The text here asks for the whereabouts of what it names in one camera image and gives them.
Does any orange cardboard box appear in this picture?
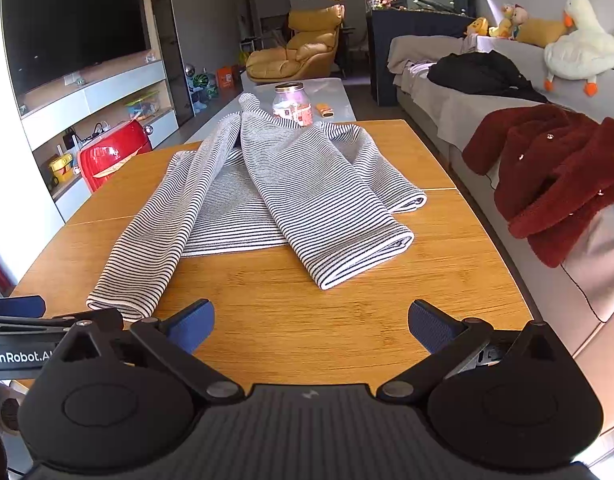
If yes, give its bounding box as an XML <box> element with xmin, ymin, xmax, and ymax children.
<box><xmin>216</xmin><ymin>65</ymin><xmax>242</xmax><ymax>90</ymax></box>

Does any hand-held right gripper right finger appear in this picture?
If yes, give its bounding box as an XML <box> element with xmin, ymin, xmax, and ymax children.
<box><xmin>377</xmin><ymin>299</ymin><xmax>562</xmax><ymax>406</ymax></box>

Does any plush doll with hat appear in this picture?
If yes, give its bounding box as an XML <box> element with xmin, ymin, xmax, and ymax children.
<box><xmin>489</xmin><ymin>3</ymin><xmax>530</xmax><ymax>40</ymax></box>

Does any glass candy jar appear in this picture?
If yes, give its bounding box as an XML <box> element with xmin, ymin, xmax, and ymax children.
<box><xmin>272</xmin><ymin>81</ymin><xmax>314</xmax><ymax>127</ymax></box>

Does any black flat screen television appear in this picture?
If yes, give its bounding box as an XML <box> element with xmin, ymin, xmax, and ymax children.
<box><xmin>0</xmin><ymin>0</ymin><xmax>152</xmax><ymax>108</ymax></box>

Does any yellow leather armchair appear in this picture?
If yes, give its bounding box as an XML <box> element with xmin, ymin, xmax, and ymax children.
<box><xmin>246</xmin><ymin>4</ymin><xmax>345</xmax><ymax>86</ymax></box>

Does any green lid plastic box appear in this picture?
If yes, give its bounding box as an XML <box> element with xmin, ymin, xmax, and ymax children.
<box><xmin>124</xmin><ymin>91</ymin><xmax>160</xmax><ymax>121</ymax></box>

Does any dark fish tank cabinet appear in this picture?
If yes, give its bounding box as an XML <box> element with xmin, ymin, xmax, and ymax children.
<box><xmin>369</xmin><ymin>9</ymin><xmax>475</xmax><ymax>107</ymax></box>

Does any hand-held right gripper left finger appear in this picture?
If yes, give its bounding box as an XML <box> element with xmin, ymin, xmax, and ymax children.
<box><xmin>52</xmin><ymin>298</ymin><xmax>240</xmax><ymax>406</ymax></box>

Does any white coffee table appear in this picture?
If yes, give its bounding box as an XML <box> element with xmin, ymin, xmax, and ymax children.
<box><xmin>184</xmin><ymin>77</ymin><xmax>358</xmax><ymax>146</ymax></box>

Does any yellow toy truck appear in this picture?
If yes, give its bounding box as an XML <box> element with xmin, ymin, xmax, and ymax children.
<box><xmin>48</xmin><ymin>154</ymin><xmax>78</xmax><ymax>187</ymax></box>

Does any red glossy rounded case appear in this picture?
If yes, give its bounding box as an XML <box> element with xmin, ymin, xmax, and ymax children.
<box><xmin>77</xmin><ymin>120</ymin><xmax>154</xmax><ymax>193</ymax></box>

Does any beige blanket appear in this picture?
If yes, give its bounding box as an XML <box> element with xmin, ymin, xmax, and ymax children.
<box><xmin>387</xmin><ymin>35</ymin><xmax>488</xmax><ymax>92</ymax></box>

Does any black white striped garment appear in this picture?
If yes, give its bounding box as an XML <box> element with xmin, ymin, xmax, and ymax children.
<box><xmin>86</xmin><ymin>92</ymin><xmax>428</xmax><ymax>323</ymax></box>

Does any yellow plush pillow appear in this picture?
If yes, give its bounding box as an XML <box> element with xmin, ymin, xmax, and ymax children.
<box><xmin>516</xmin><ymin>17</ymin><xmax>568</xmax><ymax>47</ymax></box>

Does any white goose plush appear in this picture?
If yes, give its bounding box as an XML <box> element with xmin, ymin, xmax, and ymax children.
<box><xmin>543</xmin><ymin>0</ymin><xmax>614</xmax><ymax>97</ymax></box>

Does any grey sofa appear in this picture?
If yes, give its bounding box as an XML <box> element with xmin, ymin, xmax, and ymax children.
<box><xmin>389</xmin><ymin>35</ymin><xmax>614</xmax><ymax>356</ymax></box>

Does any white wooden television cabinet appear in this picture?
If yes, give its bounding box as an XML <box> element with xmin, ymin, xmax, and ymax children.
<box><xmin>0</xmin><ymin>0</ymin><xmax>182</xmax><ymax>223</ymax></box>

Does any red fluffy coat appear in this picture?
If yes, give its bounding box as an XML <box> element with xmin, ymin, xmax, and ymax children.
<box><xmin>462</xmin><ymin>104</ymin><xmax>614</xmax><ymax>269</ymax></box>

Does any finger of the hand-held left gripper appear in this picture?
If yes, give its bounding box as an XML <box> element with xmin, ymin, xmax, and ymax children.
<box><xmin>0</xmin><ymin>296</ymin><xmax>46</xmax><ymax>318</ymax></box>
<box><xmin>0</xmin><ymin>308</ymin><xmax>124</xmax><ymax>334</ymax></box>

